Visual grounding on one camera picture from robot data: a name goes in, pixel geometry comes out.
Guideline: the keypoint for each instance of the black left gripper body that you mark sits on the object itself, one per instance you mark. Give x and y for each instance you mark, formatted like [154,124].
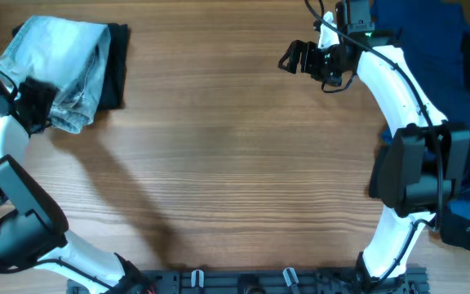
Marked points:
[36,100]

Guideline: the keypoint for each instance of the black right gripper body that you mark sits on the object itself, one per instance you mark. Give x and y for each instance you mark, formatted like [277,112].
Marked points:
[322,64]

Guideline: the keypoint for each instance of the light blue denim shorts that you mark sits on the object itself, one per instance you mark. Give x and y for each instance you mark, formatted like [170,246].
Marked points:
[71,55]

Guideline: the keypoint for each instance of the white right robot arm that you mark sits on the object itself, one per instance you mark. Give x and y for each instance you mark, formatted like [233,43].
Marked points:
[421,169]

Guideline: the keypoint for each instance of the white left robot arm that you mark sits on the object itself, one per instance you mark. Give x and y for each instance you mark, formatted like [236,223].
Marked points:
[34,231]

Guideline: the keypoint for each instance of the folded black garment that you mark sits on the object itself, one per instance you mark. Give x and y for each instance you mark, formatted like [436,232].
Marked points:
[115,73]

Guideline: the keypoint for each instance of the dark blue garment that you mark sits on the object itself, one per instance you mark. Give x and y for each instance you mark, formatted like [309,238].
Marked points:
[419,17]

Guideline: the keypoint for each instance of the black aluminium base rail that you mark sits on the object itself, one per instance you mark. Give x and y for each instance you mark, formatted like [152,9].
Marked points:
[321,281]

